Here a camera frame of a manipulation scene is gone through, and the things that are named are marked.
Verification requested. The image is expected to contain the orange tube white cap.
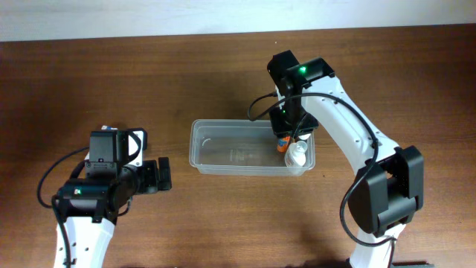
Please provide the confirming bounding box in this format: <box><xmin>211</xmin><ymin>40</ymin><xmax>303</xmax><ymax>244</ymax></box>
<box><xmin>277</xmin><ymin>136</ymin><xmax>292</xmax><ymax>153</ymax></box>

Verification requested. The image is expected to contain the white squeeze bottle clear cap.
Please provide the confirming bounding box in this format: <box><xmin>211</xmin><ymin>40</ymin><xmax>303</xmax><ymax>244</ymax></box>
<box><xmin>284</xmin><ymin>141</ymin><xmax>308</xmax><ymax>176</ymax></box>

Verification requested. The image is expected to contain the dark bottle white cap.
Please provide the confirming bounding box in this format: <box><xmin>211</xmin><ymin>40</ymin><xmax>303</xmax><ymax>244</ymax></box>
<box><xmin>297</xmin><ymin>133</ymin><xmax>311</xmax><ymax>141</ymax></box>

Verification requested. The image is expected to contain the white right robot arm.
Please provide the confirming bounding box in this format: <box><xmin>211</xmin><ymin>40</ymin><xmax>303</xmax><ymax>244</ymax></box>
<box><xmin>267</xmin><ymin>51</ymin><xmax>424</xmax><ymax>267</ymax></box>

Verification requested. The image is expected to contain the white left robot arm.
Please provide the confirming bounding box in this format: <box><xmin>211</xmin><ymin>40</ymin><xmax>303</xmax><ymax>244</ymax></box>
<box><xmin>51</xmin><ymin>157</ymin><xmax>172</xmax><ymax>267</ymax></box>

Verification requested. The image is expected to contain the clear plastic container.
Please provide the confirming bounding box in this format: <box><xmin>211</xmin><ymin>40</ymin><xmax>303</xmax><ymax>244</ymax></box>
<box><xmin>189</xmin><ymin>119</ymin><xmax>315</xmax><ymax>176</ymax></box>

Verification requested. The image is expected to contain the right black cable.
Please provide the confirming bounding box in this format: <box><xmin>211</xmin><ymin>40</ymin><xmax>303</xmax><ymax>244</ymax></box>
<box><xmin>247</xmin><ymin>91</ymin><xmax>399</xmax><ymax>249</ymax></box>

